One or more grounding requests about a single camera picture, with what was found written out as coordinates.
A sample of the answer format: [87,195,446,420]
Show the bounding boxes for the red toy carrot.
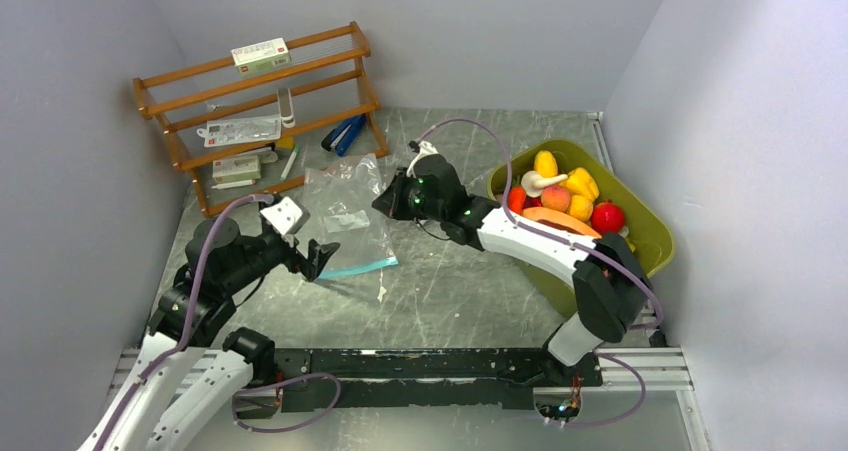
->
[507,185,527,214]

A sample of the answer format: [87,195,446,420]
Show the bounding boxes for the clear zip top bag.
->
[298,153,398,279]

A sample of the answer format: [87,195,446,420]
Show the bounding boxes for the blue stapler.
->
[321,114,367,157]

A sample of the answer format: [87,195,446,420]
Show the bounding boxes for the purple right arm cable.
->
[409,117,666,333]

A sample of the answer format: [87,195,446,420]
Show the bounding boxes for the white green box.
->
[230,38,292,77]

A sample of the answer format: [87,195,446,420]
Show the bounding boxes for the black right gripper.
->
[371,167,445,223]

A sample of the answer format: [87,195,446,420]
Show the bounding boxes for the yellow toy lemon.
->
[566,194,594,223]

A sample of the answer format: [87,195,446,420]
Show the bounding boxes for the toy peach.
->
[540,184,571,213]

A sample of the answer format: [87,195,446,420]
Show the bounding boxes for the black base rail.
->
[275,348,603,412]

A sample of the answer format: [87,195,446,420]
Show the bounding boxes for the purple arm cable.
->
[409,117,666,333]
[92,193,276,451]

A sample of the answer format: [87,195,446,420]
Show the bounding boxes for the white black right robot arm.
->
[372,154,653,385]

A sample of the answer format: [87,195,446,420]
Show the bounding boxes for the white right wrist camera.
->
[406,140,438,177]

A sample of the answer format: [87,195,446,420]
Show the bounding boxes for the white green marker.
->
[280,144,300,181]

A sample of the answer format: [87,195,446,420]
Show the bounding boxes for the white upright device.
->
[277,87,296,129]

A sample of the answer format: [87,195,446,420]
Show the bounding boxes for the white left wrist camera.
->
[259,196,310,236]

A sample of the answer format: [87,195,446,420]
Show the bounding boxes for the red toy pomegranate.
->
[590,200,627,235]

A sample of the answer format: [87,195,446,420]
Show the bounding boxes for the olive green plastic bin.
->
[512,138,675,318]

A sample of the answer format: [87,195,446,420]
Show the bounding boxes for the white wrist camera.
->
[406,140,438,177]
[259,196,310,236]

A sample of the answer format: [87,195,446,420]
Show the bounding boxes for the flat white package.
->
[196,116,282,148]

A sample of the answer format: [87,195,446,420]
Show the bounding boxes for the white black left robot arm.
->
[81,216,340,450]

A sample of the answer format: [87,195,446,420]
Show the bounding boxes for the yellow toy bell pepper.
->
[562,167,600,203]

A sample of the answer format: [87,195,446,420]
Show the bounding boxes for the small white box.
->
[212,155,261,184]

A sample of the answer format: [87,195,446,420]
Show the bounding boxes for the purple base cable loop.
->
[230,369,344,435]

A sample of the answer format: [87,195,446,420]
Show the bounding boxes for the orange toy papaya slice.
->
[521,207,601,238]

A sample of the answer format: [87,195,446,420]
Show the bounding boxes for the yellow toy mango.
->
[533,150,559,178]

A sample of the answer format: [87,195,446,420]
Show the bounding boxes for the wooden three-tier rack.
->
[132,22,390,218]

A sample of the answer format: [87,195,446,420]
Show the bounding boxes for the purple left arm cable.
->
[92,193,276,451]

